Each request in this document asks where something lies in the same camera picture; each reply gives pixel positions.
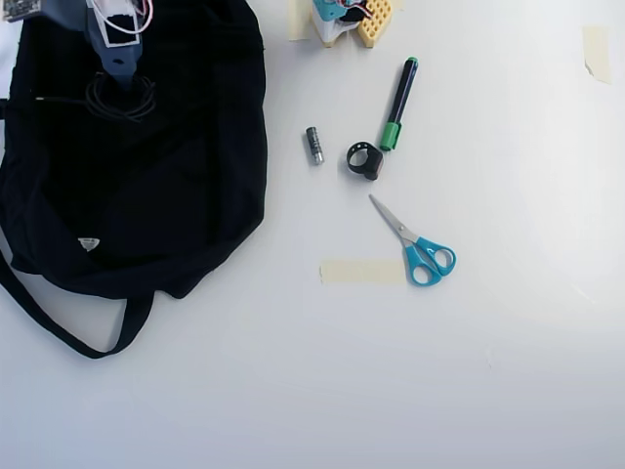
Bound long beige masking tape strip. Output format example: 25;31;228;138
318;258;408;287

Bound black silver battery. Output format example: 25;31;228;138
305;126;326;166

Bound black green marker pen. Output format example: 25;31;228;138
379;57;420;152

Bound black braided usb cable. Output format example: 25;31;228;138
33;72;158;124

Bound black fabric bag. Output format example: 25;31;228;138
0;0;270;361

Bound black ring device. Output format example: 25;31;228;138
346;140;386;182

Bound camera circuit board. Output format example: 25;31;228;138
0;0;43;23

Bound blue handled scissors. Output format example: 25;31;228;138
367;193;458;287

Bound yellow perforated robot base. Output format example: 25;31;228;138
317;0;395;51

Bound red white black servo wire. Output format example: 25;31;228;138
87;0;156;36

